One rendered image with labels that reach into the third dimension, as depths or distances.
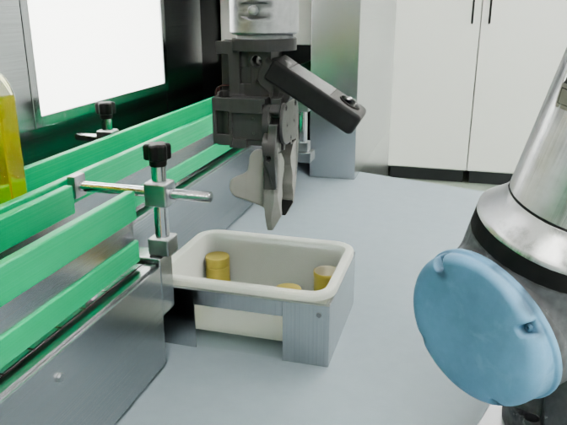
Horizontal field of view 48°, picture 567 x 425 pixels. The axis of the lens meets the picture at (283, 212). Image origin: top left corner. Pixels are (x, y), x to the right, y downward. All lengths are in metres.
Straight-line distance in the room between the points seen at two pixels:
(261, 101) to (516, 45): 3.57
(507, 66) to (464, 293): 3.79
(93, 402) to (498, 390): 0.36
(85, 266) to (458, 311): 0.34
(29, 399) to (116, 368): 0.13
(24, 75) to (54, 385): 0.50
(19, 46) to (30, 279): 0.46
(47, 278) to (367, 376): 0.37
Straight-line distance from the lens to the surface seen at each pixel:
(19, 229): 0.66
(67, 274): 0.60
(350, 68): 1.47
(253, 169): 0.71
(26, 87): 0.96
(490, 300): 0.44
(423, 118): 4.26
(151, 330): 0.72
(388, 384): 0.74
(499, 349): 0.45
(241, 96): 0.71
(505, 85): 4.23
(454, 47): 4.20
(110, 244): 0.66
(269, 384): 0.73
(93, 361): 0.62
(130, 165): 0.87
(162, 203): 0.69
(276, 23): 0.69
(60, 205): 0.70
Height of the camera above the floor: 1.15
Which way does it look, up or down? 19 degrees down
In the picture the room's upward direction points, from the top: straight up
